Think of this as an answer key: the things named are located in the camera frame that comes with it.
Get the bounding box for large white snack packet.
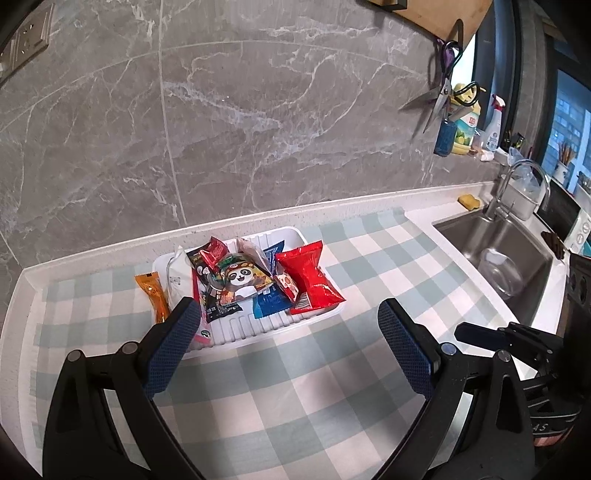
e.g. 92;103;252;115
166;246;195;311

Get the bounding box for small red white snack packet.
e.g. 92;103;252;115
274;272;302;302

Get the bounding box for clear white snack packet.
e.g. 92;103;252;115
237;237;269;274

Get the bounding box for kitchen scissors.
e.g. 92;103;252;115
421;41;463;136

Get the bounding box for chopstick holder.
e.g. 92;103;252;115
553;142;576;186

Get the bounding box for white plastic tray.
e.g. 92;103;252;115
152;226;347;361

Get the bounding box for pink snack packet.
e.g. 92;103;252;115
193;276;214;345

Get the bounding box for white microwave oven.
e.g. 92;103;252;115
536;179;591;253

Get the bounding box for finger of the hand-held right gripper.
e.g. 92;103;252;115
455;323;507;351

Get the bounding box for green red nut packet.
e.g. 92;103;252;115
198;236;230;274

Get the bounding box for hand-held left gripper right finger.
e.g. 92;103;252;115
369;299;536;480

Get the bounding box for stainless steel sink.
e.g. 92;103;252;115
433;213;556;325

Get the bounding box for wall socket panel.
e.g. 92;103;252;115
0;4;50;75

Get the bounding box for metal faucet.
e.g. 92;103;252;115
484;159;551;219

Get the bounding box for blue snack packet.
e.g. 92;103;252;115
252;242;293;319

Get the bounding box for black snack packet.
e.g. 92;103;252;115
187;249;244;324

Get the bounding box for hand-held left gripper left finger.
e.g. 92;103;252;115
41;296;204;480

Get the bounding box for white drain basket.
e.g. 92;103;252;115
501;174;542;220

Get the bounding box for yellow detergent bottle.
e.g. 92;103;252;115
450;82;482;156

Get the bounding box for white spray bottle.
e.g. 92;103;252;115
480;95;507;154

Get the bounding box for green white checked tablecloth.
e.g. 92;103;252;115
28;210;509;462

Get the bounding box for wooden cutting board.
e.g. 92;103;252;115
367;0;493;48

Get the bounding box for panda print snack packet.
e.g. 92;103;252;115
217;255;274;306

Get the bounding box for dark window frame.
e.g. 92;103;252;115
475;0;591;155

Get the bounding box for brown cloth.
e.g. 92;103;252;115
542;230;567;260

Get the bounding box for clear plastic container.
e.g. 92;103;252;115
477;248;526;297

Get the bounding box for orange snack packet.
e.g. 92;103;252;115
135;272;170;325

